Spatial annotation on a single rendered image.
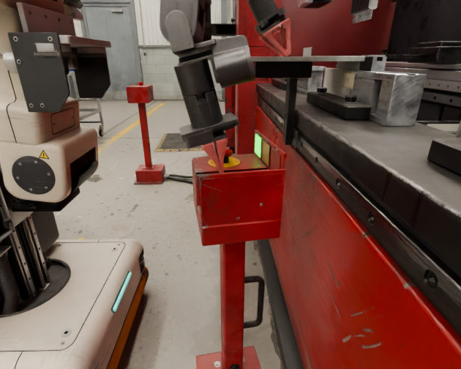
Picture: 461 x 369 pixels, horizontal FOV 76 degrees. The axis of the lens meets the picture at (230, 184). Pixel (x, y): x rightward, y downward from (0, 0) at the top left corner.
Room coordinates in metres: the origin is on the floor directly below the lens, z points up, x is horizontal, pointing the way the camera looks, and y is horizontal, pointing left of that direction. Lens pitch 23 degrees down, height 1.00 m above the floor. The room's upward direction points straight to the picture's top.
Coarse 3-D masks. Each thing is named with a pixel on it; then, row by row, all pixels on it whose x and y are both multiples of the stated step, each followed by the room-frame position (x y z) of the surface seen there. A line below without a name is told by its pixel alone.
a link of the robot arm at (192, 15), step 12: (168, 0) 0.51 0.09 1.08; (180, 0) 0.51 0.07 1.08; (192, 0) 0.51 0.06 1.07; (204, 0) 0.55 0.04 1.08; (168, 12) 0.51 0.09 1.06; (192, 12) 0.50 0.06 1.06; (204, 12) 0.56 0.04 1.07; (192, 24) 0.50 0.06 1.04; (204, 24) 0.57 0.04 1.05; (192, 36) 0.50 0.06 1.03
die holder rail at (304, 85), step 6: (312, 66) 1.21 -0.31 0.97; (318, 66) 1.18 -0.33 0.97; (312, 72) 1.14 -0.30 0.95; (318, 72) 1.14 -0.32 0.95; (300, 78) 1.25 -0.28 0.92; (306, 78) 1.16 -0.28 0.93; (312, 78) 1.14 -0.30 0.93; (318, 78) 1.14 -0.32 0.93; (300, 84) 1.24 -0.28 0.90; (306, 84) 1.16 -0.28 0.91; (312, 84) 1.14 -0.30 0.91; (318, 84) 1.14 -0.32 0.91; (300, 90) 1.22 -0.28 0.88; (306, 90) 1.15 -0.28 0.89; (312, 90) 1.14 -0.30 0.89
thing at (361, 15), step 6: (354, 0) 0.86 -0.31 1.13; (360, 0) 0.82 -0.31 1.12; (366, 0) 0.79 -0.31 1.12; (372, 0) 0.77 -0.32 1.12; (354, 6) 0.85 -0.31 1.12; (360, 6) 0.82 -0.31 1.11; (366, 6) 0.78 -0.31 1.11; (372, 6) 0.77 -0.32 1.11; (354, 12) 0.85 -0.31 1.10; (360, 12) 0.83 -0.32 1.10; (366, 12) 0.80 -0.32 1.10; (354, 18) 0.86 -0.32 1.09; (360, 18) 0.83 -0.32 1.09; (366, 18) 0.79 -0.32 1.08
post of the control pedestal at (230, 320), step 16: (224, 256) 0.56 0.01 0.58; (240, 256) 0.57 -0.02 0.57; (224, 272) 0.56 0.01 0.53; (240, 272) 0.57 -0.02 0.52; (224, 288) 0.56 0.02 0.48; (240, 288) 0.57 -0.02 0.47; (224, 304) 0.56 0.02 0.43; (240, 304) 0.57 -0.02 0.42; (224, 320) 0.56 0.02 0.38; (240, 320) 0.57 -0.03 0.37; (224, 336) 0.56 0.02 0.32; (240, 336) 0.57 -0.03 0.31; (224, 352) 0.56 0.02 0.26; (240, 352) 0.57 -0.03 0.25; (224, 368) 0.56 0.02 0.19; (240, 368) 0.57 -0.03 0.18
